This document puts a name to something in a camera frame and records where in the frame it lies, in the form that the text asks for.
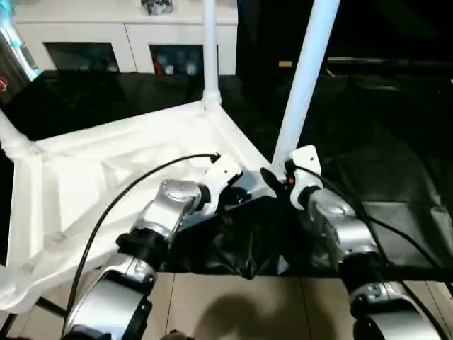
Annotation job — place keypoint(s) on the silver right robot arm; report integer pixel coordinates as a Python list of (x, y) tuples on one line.
[(354, 241)]

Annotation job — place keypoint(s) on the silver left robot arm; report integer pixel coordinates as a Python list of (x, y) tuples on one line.
[(156, 219)]

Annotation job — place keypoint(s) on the black work mat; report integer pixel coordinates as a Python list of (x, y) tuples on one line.
[(375, 142)]

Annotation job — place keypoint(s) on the small yellow tag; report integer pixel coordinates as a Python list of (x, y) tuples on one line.
[(285, 64)]

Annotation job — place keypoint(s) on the white plastic table top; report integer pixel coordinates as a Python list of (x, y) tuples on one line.
[(85, 170)]

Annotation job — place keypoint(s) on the shiny ornament on cabinet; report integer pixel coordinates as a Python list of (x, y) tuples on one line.
[(157, 6)]

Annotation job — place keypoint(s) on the white cabinet with glass doors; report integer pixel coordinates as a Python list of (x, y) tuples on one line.
[(106, 32)]

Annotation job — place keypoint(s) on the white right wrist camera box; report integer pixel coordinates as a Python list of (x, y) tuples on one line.
[(304, 170)]

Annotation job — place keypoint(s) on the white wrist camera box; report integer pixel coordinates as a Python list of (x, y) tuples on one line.
[(225, 177), (304, 170)]

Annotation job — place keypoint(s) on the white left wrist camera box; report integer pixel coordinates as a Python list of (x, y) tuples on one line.
[(225, 177)]

